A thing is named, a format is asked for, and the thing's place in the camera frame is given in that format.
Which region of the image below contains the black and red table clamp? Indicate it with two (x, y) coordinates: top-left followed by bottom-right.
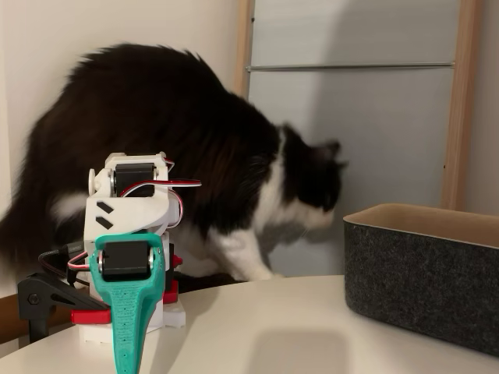
(16, 272), (114, 344)
(161, 252), (184, 306)

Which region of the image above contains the black usb cable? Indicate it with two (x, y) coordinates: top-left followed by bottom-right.
(37, 242), (87, 274)

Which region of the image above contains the black power cable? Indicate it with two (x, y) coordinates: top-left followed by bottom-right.
(65, 267), (91, 289)

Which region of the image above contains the black and white cat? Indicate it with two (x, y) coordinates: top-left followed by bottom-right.
(0, 41), (349, 282)

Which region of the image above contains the grey shelf panel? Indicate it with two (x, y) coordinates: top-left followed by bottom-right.
(248, 0), (462, 278)

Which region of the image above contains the light wooden shelf post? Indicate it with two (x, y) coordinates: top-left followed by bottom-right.
(440, 0), (486, 211)
(232, 0), (257, 101)

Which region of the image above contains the metal shelf rod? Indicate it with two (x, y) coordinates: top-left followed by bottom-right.
(245, 61), (456, 73)

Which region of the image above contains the dark grey felt box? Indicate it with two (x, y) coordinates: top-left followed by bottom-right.
(343, 201), (499, 358)

